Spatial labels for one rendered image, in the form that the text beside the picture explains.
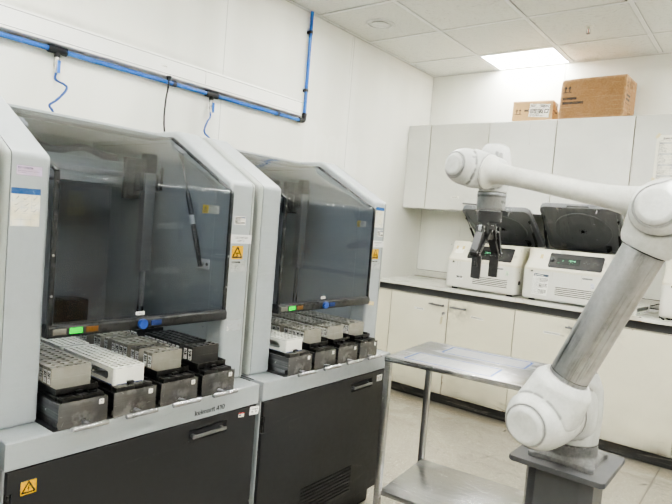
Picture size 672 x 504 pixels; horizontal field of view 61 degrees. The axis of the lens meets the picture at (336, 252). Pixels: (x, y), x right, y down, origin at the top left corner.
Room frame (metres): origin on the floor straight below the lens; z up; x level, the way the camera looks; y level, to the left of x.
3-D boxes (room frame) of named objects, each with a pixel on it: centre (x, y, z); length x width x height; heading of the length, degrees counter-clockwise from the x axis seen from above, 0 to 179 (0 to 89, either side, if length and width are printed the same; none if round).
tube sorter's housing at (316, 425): (2.66, 0.37, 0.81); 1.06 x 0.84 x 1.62; 52
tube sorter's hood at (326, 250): (2.54, 0.21, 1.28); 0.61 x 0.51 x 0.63; 142
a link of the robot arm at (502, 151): (1.82, -0.47, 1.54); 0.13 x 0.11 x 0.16; 136
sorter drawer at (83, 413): (1.68, 0.88, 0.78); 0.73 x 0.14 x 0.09; 52
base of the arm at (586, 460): (1.66, -0.74, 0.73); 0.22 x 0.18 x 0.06; 142
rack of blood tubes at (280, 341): (2.27, 0.25, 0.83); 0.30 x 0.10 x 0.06; 52
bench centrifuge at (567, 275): (4.04, -1.72, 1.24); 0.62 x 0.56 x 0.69; 143
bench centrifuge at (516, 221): (4.40, -1.25, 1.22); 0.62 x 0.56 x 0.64; 140
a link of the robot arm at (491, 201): (1.83, -0.48, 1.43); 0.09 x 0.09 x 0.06
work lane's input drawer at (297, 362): (2.35, 0.35, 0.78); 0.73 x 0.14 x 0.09; 52
